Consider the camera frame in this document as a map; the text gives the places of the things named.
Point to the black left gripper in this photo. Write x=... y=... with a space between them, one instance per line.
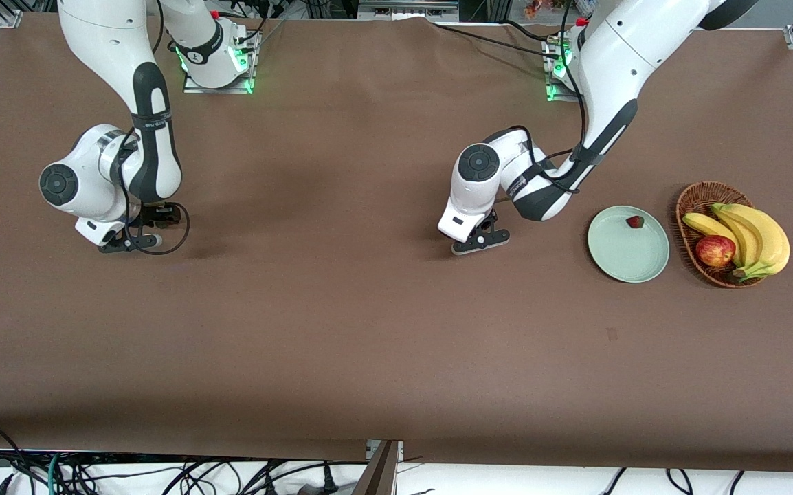
x=485 y=225

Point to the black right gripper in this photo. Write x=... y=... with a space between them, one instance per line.
x=163 y=215

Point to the red strawberry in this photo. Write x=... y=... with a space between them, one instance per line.
x=635 y=221

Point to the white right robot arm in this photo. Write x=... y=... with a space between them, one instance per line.
x=101 y=34

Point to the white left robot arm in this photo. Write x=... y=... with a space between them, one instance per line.
x=616 y=55

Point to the pale green plate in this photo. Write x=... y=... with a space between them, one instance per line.
x=629 y=251

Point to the brown table cover sheet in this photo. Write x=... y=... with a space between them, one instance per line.
x=369 y=344

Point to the brown wicker basket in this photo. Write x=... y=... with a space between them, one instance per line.
x=695 y=199

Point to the small yellow banana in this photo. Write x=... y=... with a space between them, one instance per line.
x=709 y=225

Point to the red apple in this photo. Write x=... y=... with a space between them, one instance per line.
x=715 y=251

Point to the silver equipment box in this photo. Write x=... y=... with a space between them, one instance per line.
x=407 y=8

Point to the dark metal beam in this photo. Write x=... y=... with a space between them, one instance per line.
x=379 y=474

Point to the large yellow banana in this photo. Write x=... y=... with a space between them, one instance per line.
x=773 y=240

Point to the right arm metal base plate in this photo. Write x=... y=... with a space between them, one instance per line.
x=194 y=88

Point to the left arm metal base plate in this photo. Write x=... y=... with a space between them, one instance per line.
x=561 y=96

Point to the silver metal bracket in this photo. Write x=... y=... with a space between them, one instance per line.
x=372 y=448

